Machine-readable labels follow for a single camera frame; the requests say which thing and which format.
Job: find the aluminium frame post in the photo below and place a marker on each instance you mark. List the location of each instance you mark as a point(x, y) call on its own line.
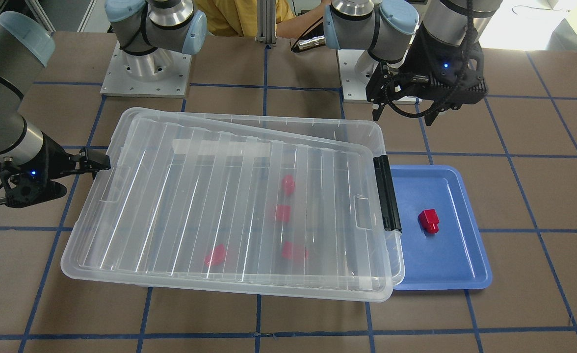
point(266, 22)

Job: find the person in yellow shirt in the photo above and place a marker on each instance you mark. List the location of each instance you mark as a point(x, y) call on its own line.
point(239, 18)

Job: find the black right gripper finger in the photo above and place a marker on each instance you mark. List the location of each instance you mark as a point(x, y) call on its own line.
point(95, 160)
point(93, 173)

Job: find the black box latch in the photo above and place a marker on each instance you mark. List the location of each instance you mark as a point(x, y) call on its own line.
point(386, 194)

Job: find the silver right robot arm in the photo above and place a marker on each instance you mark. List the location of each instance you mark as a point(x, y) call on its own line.
point(148, 33)

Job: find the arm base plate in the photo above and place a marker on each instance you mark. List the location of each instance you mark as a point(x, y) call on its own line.
point(161, 74)
point(355, 69)

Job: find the red block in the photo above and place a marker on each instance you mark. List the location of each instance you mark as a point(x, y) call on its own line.
point(216, 257)
point(294, 252)
point(288, 185)
point(429, 221)
point(283, 213)

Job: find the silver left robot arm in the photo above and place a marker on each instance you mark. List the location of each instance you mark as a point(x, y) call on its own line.
point(387, 29)

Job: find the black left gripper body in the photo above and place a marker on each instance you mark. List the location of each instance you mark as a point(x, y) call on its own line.
point(422, 55)

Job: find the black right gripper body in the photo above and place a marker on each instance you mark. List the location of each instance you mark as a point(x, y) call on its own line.
point(51, 156)

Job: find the clear plastic storage box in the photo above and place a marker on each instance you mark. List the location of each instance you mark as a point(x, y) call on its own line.
point(357, 142)

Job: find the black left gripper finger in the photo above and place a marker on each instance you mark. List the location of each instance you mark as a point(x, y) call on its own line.
point(378, 107)
point(429, 118)

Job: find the blue plastic tray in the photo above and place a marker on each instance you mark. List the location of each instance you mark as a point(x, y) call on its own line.
point(455, 257)

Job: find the clear plastic box lid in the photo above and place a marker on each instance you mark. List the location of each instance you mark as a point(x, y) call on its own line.
point(229, 206)

